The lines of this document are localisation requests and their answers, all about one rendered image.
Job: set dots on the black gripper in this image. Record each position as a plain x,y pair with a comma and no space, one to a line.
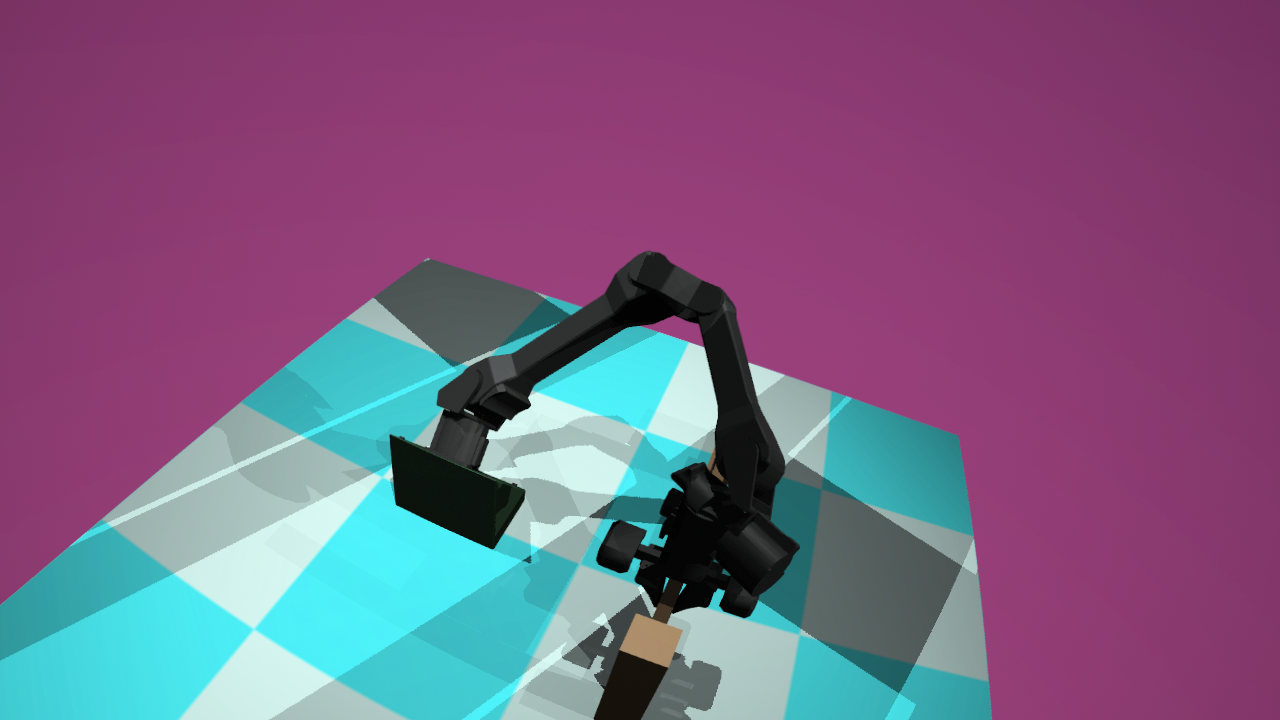
676,561

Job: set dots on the long brown wooden rail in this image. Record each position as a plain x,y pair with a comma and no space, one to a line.
673,587

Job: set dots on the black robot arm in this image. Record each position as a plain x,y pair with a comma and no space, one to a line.
647,290

